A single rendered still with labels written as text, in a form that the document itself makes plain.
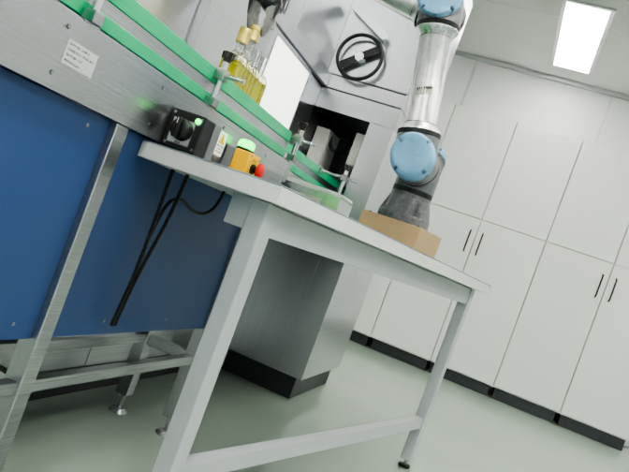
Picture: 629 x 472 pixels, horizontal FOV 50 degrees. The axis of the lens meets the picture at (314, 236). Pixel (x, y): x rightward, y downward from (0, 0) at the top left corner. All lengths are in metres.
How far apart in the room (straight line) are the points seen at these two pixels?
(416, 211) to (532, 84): 4.51
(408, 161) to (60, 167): 0.89
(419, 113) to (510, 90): 4.52
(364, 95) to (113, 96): 1.87
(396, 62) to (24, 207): 2.11
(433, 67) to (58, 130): 1.01
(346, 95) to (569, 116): 3.50
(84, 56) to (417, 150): 0.90
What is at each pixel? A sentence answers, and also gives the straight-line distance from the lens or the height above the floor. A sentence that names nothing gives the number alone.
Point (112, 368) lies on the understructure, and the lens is 1.63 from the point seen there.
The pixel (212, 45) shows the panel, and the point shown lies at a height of 1.11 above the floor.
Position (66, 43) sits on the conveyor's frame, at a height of 0.83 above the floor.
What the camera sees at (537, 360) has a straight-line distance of 5.57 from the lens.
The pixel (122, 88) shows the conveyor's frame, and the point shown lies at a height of 0.81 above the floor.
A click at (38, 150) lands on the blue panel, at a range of 1.19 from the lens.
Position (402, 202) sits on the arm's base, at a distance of 1.87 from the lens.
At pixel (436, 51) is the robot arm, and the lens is 1.85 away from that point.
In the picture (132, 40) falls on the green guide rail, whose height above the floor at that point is 0.90.
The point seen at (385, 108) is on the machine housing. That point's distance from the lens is 2.97.
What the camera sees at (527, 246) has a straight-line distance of 5.58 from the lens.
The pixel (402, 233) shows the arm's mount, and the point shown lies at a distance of 1.83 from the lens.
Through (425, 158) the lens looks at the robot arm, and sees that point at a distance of 1.75.
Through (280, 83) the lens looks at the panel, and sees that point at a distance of 2.57.
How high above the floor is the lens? 0.68
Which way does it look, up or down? level
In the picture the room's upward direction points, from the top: 20 degrees clockwise
